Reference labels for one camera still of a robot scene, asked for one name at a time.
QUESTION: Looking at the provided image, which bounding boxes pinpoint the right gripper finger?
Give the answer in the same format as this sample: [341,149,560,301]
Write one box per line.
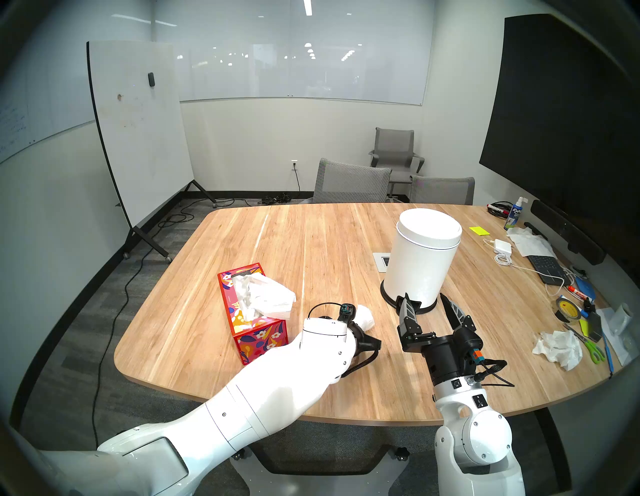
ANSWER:
[440,292,477,335]
[398,291,426,351]

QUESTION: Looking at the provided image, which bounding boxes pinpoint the black keyboard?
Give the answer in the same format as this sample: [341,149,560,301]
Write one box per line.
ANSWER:
[527,255,572,287]

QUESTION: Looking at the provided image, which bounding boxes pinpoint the grey mesh office chair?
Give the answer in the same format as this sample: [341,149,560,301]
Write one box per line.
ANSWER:
[409,175,476,206]
[300,158,393,204]

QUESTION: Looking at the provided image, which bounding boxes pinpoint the white paper sheet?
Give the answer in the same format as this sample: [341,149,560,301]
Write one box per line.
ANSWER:
[595,306,635,367]

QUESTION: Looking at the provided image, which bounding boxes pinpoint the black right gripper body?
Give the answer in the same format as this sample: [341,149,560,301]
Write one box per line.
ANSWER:
[403,333,477,387]

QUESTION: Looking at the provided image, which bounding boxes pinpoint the rolling whiteboard on stand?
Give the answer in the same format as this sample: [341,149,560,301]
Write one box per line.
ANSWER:
[86,41,219,264]

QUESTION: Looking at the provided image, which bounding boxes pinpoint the black video sound bar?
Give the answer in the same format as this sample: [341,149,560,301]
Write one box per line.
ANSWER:
[530,199,607,266]

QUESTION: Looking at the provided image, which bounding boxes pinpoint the black tape roll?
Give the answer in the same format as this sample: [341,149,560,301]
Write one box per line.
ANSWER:
[554,296,583,323]

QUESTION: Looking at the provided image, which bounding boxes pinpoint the green handled scissors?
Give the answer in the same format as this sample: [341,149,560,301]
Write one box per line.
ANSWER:
[562,322,606,364]

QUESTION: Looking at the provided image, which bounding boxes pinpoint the flat white paper towel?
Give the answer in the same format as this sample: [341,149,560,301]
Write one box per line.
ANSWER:
[506,227,557,258]

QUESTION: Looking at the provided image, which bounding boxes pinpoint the large black wall screen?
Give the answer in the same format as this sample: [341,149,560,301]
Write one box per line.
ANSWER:
[479,13,640,271]

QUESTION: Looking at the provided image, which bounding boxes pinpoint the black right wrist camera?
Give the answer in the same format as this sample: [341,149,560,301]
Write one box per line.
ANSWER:
[452,325,485,366]

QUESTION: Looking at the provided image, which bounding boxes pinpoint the white tissue sheet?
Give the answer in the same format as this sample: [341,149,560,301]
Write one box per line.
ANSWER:
[235,272,297,321]
[350,304,376,332]

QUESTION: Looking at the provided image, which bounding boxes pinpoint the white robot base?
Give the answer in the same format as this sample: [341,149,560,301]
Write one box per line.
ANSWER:
[229,442,411,496]

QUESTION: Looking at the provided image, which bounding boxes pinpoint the white pedal trash can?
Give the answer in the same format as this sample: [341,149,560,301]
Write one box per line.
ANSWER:
[380,208,463,315]

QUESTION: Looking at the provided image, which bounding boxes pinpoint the colourful floral tissue box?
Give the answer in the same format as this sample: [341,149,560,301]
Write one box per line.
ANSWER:
[217,263,289,366]

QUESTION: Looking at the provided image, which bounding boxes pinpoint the black braided right gripper cable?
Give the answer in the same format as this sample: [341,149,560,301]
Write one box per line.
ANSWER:
[475,358,517,387]

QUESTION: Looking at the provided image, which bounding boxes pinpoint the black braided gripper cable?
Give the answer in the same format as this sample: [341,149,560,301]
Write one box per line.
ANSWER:
[475,358,517,387]
[340,347,380,379]

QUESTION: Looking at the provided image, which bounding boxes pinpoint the grey office chair with armrests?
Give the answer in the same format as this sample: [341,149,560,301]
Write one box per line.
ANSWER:
[369,127,426,198]

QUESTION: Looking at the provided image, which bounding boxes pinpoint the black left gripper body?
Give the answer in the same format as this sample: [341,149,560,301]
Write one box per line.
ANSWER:
[344,320,382,375]

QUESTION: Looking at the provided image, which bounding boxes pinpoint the crumpled white tissue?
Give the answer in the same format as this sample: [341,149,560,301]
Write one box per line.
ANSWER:
[531,330,584,372]

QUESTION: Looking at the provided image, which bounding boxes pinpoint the black braided left gripper cable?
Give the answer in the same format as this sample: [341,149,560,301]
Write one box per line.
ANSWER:
[340,347,380,379]

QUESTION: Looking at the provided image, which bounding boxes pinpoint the whiteboard cleaner spray bottle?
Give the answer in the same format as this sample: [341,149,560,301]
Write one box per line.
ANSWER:
[504,196,529,231]

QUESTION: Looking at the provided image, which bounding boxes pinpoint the written wall whiteboard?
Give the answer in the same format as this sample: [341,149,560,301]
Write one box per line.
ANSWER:
[0,50,96,166]

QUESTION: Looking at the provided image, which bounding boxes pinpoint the thin black left camera cable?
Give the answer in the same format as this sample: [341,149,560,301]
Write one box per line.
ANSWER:
[307,301,347,322]

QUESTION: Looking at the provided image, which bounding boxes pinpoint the white charger cable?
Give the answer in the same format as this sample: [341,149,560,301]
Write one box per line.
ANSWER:
[482,239,571,297]

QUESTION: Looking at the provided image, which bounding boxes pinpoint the wide glass wall whiteboard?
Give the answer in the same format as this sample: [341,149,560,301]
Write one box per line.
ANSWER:
[150,0,436,107]

